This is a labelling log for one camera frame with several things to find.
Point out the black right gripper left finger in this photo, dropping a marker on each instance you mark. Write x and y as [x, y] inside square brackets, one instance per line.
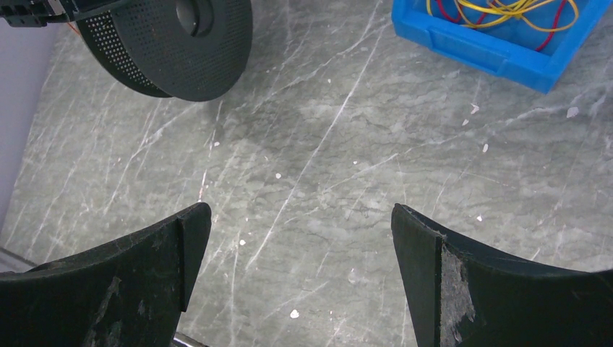
[130, 291]

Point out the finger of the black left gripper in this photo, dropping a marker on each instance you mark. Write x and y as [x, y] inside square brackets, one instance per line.
[38, 13]

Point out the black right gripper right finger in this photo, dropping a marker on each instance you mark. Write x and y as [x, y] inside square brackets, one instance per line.
[461, 292]

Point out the black perforated cable spool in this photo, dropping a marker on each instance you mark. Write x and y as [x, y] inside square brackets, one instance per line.
[192, 50]

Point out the blue plastic bin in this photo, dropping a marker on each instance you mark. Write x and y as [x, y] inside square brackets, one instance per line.
[528, 42]

